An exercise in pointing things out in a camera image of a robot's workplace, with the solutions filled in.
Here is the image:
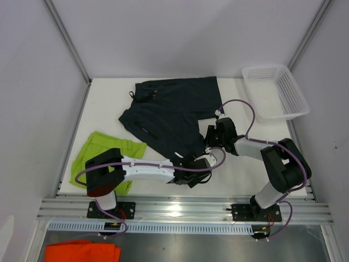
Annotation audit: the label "white plastic basket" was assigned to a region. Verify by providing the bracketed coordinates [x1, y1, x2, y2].
[242, 64, 310, 123]

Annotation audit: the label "orange cloth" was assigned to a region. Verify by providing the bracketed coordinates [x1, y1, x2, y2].
[44, 240, 121, 262]

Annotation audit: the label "aluminium corner post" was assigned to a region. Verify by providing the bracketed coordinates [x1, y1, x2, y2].
[42, 0, 92, 85]
[287, 0, 335, 72]

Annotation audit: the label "left aluminium corner post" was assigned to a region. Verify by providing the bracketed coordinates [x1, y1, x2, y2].
[42, 0, 92, 85]

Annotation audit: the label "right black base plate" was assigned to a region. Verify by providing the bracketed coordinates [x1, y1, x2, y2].
[226, 204, 282, 222]

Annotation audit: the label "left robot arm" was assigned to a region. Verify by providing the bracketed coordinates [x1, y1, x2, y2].
[85, 148, 217, 218]

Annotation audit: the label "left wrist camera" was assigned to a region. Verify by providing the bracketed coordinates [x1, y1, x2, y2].
[195, 147, 217, 168]

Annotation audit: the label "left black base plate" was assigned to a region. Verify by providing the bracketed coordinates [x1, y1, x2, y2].
[87, 201, 136, 219]

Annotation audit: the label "lime green shorts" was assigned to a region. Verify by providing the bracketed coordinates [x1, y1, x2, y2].
[70, 132, 147, 198]

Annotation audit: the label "right aluminium corner post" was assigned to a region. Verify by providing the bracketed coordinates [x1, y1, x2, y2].
[287, 0, 335, 72]

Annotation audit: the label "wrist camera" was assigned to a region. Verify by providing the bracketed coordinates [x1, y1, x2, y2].
[214, 110, 226, 120]
[195, 147, 217, 168]

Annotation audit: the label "aluminium mounting rail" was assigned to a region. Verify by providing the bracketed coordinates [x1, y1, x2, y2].
[37, 195, 334, 225]

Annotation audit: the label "dark navy shorts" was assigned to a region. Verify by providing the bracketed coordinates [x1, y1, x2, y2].
[119, 76, 222, 159]

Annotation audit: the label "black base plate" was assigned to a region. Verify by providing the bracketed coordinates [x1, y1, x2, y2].
[226, 204, 282, 222]
[87, 201, 136, 219]

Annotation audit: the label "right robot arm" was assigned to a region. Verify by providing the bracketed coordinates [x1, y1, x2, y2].
[204, 117, 312, 221]

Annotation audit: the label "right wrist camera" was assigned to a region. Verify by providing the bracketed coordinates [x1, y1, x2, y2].
[214, 110, 226, 120]

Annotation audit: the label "white slotted cable duct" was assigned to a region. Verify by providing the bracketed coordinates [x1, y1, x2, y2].
[48, 221, 253, 235]

